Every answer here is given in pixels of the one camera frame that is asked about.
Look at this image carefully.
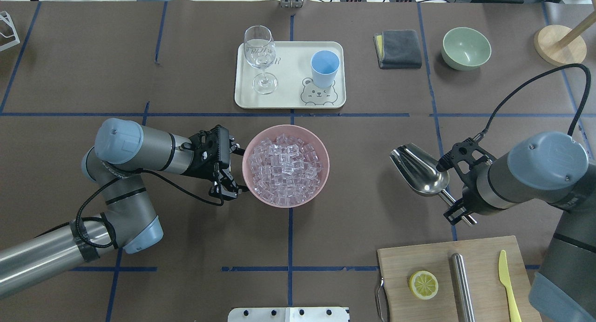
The wooden paper towel stand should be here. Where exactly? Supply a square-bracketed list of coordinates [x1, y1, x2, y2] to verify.
[534, 12, 596, 66]

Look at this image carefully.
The stainless steel ice scoop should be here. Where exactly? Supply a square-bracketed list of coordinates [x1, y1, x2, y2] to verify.
[389, 143, 477, 226]

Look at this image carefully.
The cream bear serving tray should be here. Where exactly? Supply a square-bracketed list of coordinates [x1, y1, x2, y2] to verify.
[234, 41, 346, 109]

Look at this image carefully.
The grey folded cloth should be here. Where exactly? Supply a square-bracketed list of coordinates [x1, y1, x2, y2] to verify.
[374, 29, 422, 69]

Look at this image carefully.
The light blue plastic cup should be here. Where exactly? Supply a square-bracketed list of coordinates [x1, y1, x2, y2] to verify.
[311, 50, 340, 88]

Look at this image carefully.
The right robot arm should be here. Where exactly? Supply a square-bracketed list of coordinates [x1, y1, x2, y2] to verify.
[437, 131, 596, 322]

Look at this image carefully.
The pink bowl of ice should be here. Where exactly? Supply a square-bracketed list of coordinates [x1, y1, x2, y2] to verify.
[242, 124, 330, 208]

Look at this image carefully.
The white wire cup rack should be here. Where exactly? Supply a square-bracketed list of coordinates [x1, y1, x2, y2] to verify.
[0, 11, 20, 52]

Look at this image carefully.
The yellow plastic knife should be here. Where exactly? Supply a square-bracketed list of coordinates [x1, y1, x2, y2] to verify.
[498, 250, 522, 322]

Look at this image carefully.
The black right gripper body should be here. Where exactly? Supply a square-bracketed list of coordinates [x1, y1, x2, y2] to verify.
[436, 138, 494, 225]

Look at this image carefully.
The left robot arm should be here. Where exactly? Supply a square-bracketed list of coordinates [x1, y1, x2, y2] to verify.
[0, 118, 249, 297]

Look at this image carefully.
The clear wine glass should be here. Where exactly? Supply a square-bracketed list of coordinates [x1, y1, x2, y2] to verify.
[243, 25, 278, 95]

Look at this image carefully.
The lemon half slice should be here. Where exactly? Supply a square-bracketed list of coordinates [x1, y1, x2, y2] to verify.
[408, 270, 439, 300]

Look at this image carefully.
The green ceramic bowl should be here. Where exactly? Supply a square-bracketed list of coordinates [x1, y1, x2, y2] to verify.
[441, 27, 492, 71]

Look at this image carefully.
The wooden cutting board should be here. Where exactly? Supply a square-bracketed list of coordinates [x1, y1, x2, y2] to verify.
[377, 236, 541, 322]

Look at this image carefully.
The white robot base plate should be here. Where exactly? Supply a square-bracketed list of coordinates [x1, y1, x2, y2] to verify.
[227, 307, 351, 322]

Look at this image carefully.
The stainless steel muddler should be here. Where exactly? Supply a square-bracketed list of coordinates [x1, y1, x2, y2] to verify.
[450, 253, 475, 322]

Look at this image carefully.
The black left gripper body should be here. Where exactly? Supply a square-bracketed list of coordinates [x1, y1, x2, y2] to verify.
[181, 125, 230, 182]

